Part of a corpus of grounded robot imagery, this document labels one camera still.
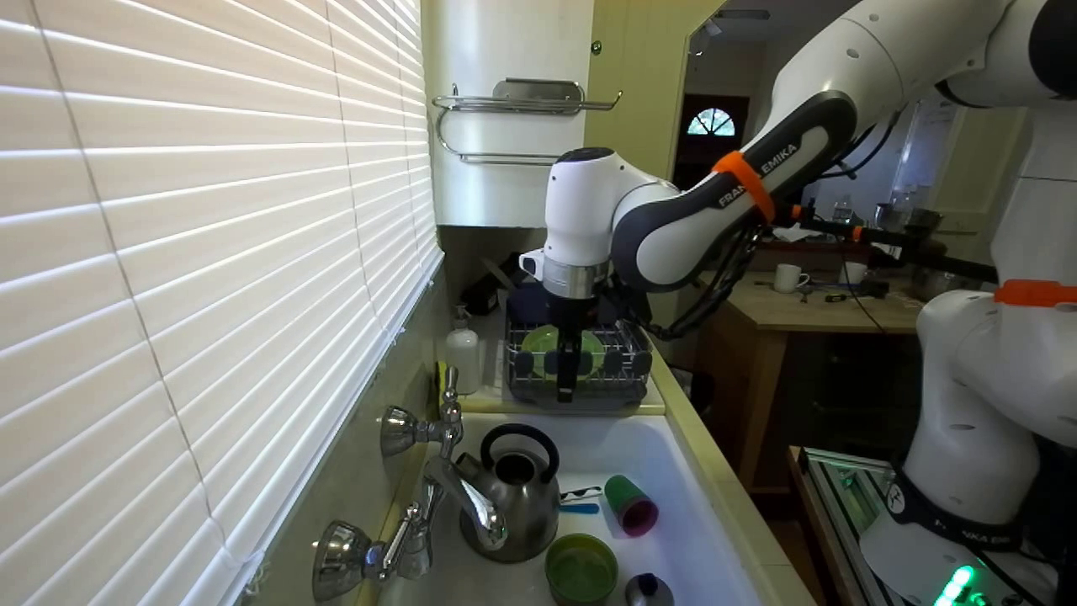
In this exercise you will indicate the chrome faucet spout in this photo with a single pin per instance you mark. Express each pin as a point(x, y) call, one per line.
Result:
point(474, 494)

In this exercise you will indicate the silver kettle lid black knob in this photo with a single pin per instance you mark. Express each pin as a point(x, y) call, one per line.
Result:
point(648, 592)

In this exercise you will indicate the robot base platform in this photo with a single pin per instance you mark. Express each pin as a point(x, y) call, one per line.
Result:
point(844, 494)

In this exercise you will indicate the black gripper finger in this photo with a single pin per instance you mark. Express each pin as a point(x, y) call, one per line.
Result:
point(572, 376)

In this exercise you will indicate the white window blinds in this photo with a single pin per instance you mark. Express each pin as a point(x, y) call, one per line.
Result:
point(171, 281)

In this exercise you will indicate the green cup purple rim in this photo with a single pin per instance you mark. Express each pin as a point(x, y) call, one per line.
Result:
point(635, 511)

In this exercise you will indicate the white ceramic sink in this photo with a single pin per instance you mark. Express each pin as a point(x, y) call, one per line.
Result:
point(695, 559)

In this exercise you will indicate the green plastic dish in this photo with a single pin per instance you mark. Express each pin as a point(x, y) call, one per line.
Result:
point(543, 356)

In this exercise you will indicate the white soap bottle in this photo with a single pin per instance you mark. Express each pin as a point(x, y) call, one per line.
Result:
point(463, 358)

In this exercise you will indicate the white mug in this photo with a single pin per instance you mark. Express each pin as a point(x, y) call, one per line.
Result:
point(790, 277)
point(856, 274)

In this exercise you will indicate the white wall cabinet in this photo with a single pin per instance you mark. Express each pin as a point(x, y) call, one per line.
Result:
point(505, 45)

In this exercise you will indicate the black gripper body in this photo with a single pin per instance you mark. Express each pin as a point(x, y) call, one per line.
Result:
point(573, 321)

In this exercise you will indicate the wooden table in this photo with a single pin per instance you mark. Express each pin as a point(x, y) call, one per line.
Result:
point(786, 309)

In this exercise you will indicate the dark door arched window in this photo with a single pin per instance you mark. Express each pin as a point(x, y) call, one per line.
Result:
point(713, 121)

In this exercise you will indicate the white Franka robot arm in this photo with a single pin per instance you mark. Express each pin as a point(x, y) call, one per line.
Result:
point(674, 223)

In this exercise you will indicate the metal paper towel holder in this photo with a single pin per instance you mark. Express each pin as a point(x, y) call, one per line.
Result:
point(523, 97)

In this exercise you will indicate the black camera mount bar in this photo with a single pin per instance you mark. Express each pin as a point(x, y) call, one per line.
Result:
point(898, 246)

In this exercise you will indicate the black dish rack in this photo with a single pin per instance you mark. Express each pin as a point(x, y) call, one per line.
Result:
point(628, 376)

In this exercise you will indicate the green round plate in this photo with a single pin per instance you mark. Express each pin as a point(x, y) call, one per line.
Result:
point(579, 566)

